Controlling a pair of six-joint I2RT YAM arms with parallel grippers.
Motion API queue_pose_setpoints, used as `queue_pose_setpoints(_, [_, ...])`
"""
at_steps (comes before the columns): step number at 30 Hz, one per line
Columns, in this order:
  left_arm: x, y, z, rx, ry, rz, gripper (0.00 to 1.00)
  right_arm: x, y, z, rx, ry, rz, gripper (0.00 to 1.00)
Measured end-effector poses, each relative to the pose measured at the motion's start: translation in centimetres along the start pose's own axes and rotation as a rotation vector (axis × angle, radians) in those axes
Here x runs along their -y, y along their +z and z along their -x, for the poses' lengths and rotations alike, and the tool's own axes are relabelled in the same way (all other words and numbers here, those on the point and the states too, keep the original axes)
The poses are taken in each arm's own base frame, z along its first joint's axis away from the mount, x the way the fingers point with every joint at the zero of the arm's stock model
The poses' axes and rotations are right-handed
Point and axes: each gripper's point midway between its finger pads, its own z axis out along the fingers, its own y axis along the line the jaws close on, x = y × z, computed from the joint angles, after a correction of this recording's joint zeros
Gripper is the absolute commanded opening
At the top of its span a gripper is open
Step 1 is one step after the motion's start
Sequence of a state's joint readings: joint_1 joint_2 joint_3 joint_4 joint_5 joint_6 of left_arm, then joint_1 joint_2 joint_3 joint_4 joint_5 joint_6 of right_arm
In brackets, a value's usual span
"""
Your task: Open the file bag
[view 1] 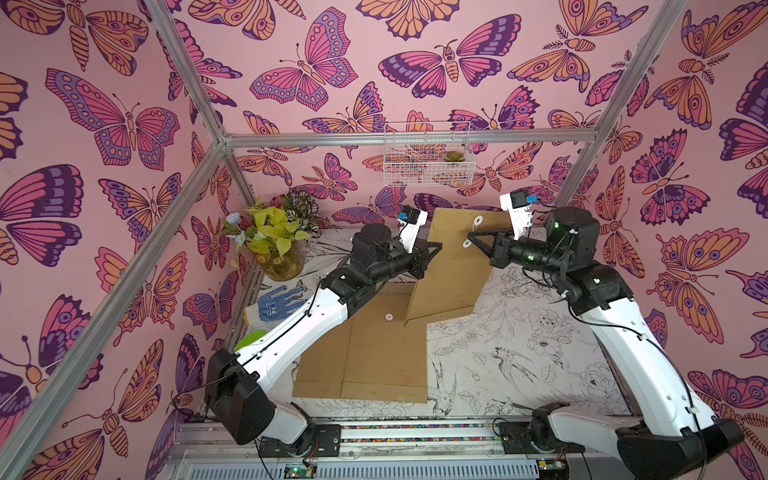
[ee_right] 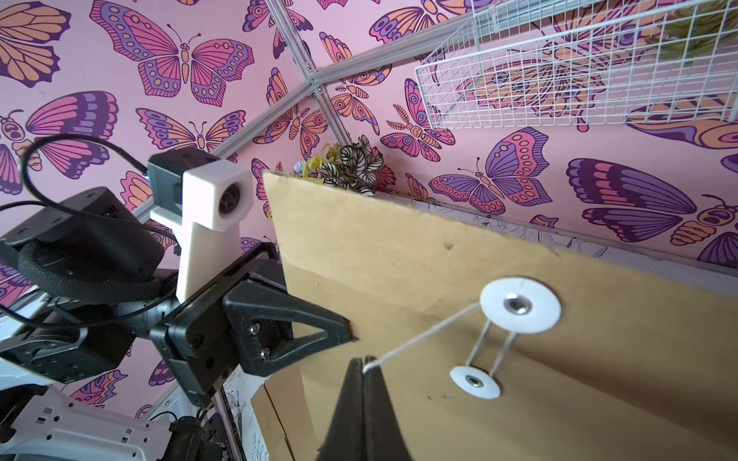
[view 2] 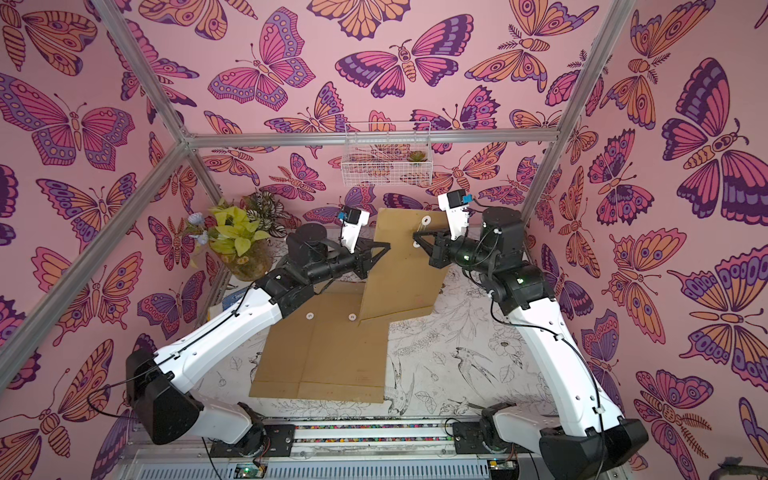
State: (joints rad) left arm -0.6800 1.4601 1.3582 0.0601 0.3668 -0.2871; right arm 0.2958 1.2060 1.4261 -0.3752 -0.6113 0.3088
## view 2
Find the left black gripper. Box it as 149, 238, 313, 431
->
304, 240, 389, 290

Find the kraft file bag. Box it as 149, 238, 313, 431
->
297, 282, 388, 404
249, 296, 321, 400
360, 208, 448, 322

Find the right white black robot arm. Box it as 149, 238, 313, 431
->
413, 207, 648, 479

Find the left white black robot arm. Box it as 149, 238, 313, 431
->
126, 223, 391, 456

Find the small green succulent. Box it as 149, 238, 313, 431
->
408, 151, 427, 163

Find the potted plant in glass vase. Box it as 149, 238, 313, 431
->
184, 191, 286, 282

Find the blue white work glove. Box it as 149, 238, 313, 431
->
221, 289, 246, 310

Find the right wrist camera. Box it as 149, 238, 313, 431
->
438, 189, 472, 240

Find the white wire basket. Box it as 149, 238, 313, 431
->
338, 120, 434, 188

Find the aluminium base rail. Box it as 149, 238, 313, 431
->
110, 418, 552, 479

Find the aluminium frame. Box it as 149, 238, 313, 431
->
1, 1, 635, 387

